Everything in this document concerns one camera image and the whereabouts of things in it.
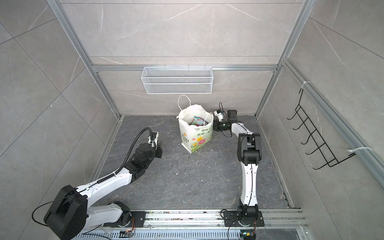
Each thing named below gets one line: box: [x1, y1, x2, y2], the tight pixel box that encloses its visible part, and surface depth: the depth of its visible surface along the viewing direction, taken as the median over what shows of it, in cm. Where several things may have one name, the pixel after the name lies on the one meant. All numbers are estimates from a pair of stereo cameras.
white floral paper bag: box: [176, 94, 214, 154], surface depth 92 cm
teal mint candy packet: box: [192, 115, 208, 127], surface depth 99 cm
